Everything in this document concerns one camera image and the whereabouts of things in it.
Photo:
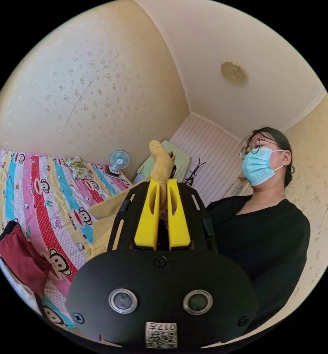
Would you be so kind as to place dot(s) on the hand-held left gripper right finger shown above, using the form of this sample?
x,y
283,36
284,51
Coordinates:
x,y
177,221

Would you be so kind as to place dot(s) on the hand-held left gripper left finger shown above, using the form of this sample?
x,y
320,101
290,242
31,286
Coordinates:
x,y
146,221

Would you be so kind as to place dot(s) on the yellow thermal shirt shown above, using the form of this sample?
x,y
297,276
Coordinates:
x,y
161,166

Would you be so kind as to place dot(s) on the black coat rack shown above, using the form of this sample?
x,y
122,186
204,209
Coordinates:
x,y
192,174

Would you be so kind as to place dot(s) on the light green folded blanket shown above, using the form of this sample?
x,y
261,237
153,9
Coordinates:
x,y
180,160

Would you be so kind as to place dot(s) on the small blue desk fan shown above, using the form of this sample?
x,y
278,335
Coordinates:
x,y
119,160

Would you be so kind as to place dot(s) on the person's body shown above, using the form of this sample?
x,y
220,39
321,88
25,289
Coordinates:
x,y
263,235

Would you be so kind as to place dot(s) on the floral green pillow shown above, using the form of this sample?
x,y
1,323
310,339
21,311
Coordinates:
x,y
78,166

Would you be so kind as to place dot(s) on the bed with cartoon striped sheet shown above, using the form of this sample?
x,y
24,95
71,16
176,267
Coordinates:
x,y
56,193

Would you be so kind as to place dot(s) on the pile of clothes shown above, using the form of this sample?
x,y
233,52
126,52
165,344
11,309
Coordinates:
x,y
22,254

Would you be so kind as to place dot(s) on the round ceiling lamp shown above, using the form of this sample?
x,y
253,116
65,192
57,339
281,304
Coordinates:
x,y
234,73

